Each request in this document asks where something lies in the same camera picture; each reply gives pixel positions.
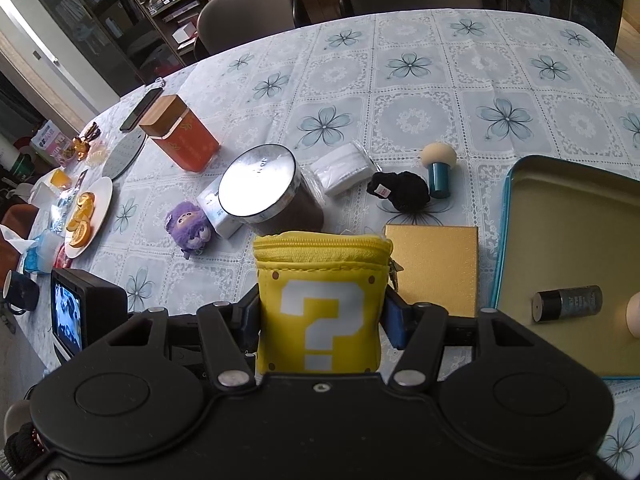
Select grey chair left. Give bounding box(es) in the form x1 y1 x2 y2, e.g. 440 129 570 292
196 0 311 55

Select black plush toy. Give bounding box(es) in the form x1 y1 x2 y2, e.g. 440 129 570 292
367 171 431 214

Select dark glitter bottle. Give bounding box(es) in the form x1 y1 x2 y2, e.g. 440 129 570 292
532 285 603 323

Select floral lace tablecloth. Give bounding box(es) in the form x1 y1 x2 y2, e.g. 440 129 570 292
24 10 639 479

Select golden figurine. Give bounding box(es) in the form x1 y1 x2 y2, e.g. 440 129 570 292
72 122 101 162

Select gold teal metal tray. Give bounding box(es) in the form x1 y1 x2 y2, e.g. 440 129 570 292
490 156 639 378

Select wooden bookshelf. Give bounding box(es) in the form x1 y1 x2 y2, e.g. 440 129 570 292
49 0 212 82

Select white plate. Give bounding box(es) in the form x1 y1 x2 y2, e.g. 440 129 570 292
63 177 113 259

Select dark candle jar silver lid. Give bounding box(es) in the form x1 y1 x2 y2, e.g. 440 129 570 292
218 144 324 236

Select teal mushroom makeup sponge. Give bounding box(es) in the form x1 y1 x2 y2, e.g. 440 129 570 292
421 142 457 200

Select orange tin wooden lid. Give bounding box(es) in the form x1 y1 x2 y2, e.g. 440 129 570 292
139 94 220 172

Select white blue tissue pack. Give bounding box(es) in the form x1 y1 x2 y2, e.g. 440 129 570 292
196 176 242 240

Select orange slices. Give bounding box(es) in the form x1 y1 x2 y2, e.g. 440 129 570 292
66 192 96 248

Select black smartphone far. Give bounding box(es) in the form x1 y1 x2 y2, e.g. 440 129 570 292
119 87 164 132

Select purple plush toy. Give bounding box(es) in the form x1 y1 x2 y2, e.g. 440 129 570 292
164 202 214 260

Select white cotton pad pack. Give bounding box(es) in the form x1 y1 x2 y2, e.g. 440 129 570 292
310 141 378 197

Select gold flat box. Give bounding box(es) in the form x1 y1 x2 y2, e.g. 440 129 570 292
385 224 478 318

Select grey round trivet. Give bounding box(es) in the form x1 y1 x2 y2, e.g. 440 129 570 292
102 128 146 181

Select yellow question block pouch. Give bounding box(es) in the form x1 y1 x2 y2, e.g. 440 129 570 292
253 231 393 375

